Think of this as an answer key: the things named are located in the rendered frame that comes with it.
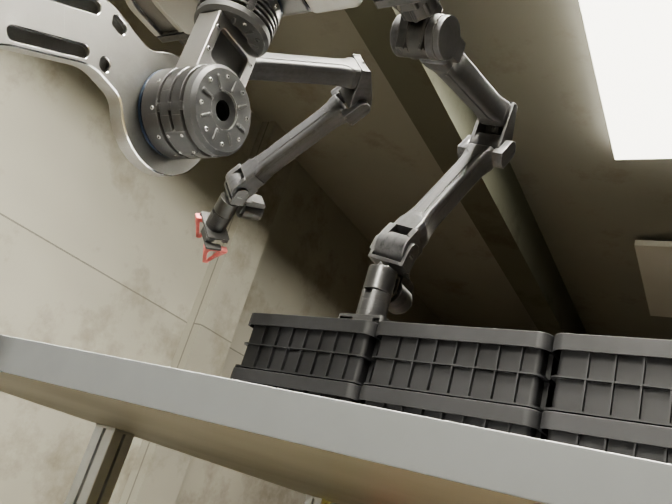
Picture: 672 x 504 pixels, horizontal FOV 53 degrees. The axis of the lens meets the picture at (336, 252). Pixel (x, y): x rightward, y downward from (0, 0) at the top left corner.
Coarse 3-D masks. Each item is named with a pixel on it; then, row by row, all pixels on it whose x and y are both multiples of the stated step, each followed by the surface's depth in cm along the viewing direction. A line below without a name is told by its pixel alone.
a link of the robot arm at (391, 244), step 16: (464, 144) 149; (512, 144) 146; (464, 160) 142; (480, 160) 142; (496, 160) 144; (448, 176) 139; (464, 176) 139; (480, 176) 144; (432, 192) 136; (448, 192) 135; (464, 192) 140; (416, 208) 133; (432, 208) 132; (448, 208) 136; (400, 224) 130; (416, 224) 129; (432, 224) 132; (384, 240) 128; (400, 240) 126; (416, 240) 128; (384, 256) 128; (400, 256) 125
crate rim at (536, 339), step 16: (400, 336) 107; (416, 336) 105; (432, 336) 104; (448, 336) 102; (464, 336) 101; (480, 336) 99; (496, 336) 98; (512, 336) 96; (528, 336) 95; (544, 336) 94
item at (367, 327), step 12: (252, 324) 128; (264, 324) 126; (276, 324) 124; (288, 324) 123; (300, 324) 121; (312, 324) 119; (324, 324) 118; (336, 324) 116; (348, 324) 114; (360, 324) 113; (372, 324) 112
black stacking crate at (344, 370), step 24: (264, 336) 126; (288, 336) 123; (312, 336) 119; (336, 336) 115; (360, 336) 113; (264, 360) 123; (288, 360) 120; (312, 360) 117; (336, 360) 114; (360, 360) 111; (360, 384) 109
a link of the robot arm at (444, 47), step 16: (400, 16) 119; (432, 16) 115; (448, 16) 114; (432, 32) 114; (448, 32) 116; (432, 48) 115; (448, 48) 117; (464, 48) 121; (432, 64) 123; (448, 64) 122; (464, 64) 127; (448, 80) 129; (464, 80) 129; (480, 80) 134; (464, 96) 135; (480, 96) 135; (496, 96) 141; (480, 112) 141; (496, 112) 142; (512, 112) 146; (480, 128) 150; (496, 128) 150; (512, 128) 148; (480, 144) 148; (496, 144) 146
